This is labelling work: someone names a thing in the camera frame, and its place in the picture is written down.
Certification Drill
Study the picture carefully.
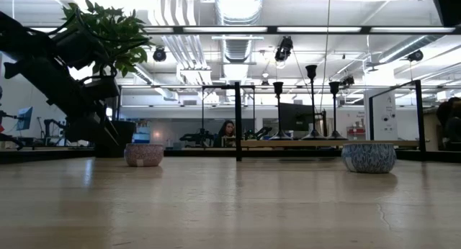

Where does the green leafy plant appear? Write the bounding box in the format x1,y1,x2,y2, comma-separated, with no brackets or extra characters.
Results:
61,0,154,79

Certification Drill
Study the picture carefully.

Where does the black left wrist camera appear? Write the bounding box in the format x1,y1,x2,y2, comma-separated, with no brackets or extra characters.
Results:
83,76,120,100

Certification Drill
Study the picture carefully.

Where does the red storage rack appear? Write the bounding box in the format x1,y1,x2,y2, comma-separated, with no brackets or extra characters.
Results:
347,123,365,141

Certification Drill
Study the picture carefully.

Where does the black overhead rig frame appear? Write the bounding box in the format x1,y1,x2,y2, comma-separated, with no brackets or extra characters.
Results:
143,24,461,35

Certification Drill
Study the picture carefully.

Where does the black computer monitor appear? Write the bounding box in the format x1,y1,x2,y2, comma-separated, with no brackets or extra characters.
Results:
277,102,328,137

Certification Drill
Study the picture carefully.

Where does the black frame wooden shelf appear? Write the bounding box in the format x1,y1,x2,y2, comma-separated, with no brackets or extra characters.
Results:
234,79,429,162

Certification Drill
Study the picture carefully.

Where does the white pillar with signs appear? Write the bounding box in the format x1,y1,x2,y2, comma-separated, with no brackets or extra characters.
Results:
363,89,399,141

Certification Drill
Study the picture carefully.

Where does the blue lit monitor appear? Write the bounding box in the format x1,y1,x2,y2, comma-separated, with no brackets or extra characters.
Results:
16,106,34,131

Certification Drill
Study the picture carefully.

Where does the pink patterned candle tin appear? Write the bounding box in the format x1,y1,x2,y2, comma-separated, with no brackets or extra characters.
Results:
123,143,165,168

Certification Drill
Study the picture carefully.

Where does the tall black candlestick holder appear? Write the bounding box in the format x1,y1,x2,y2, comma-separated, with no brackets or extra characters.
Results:
301,64,328,141

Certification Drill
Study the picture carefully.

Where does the blue white bin stack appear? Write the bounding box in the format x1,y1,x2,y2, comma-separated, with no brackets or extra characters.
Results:
132,124,151,145

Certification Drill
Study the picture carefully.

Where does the background black metal frame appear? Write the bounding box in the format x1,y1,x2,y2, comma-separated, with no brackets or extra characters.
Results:
117,83,256,145

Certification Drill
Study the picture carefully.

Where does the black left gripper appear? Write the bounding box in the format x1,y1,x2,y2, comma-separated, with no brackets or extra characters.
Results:
66,110,123,149

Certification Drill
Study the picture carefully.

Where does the round ventilation duct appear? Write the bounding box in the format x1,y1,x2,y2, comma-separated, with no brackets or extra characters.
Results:
215,0,265,25

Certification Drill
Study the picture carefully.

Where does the black metal candlestick holder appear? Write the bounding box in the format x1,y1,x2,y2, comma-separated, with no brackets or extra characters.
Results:
326,81,349,141
269,81,294,141

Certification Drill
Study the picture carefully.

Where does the thin hanging cable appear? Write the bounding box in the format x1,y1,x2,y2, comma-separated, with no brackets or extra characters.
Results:
319,0,332,113

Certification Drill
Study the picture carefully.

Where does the black plant pot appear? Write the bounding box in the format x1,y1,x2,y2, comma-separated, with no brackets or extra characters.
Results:
107,119,137,158

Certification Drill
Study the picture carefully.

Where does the blue patterned candle tin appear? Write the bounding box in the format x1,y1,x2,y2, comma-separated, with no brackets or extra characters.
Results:
341,143,397,174

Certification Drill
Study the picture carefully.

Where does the person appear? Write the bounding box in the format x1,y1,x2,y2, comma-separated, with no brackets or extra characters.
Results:
212,119,236,148
436,96,461,152

